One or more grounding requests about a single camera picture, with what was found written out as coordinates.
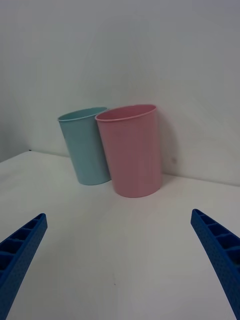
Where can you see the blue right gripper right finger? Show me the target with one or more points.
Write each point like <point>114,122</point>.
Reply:
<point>220,252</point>

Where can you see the pink plastic bin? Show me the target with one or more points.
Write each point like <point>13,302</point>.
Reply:
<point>133,155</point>

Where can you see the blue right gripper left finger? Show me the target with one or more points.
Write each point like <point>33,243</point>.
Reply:
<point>22,255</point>

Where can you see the pale blue plastic bin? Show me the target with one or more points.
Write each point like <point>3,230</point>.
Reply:
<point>82,150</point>

